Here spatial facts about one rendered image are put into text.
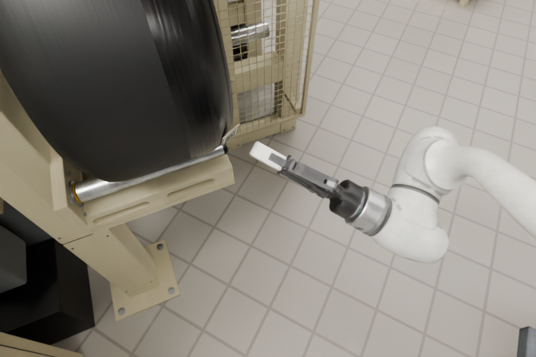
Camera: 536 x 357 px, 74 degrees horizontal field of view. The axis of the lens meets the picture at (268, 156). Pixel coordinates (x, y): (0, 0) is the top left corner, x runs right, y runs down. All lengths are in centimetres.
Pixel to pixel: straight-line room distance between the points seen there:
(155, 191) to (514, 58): 259
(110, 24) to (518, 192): 58
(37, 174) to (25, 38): 45
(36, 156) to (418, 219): 78
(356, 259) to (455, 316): 45
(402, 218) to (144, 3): 58
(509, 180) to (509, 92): 209
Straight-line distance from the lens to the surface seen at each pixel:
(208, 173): 86
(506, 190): 62
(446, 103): 243
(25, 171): 90
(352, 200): 72
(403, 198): 77
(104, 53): 50
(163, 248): 175
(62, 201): 83
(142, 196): 87
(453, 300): 180
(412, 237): 76
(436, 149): 78
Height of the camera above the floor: 158
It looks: 55 degrees down
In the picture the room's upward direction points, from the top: straight up
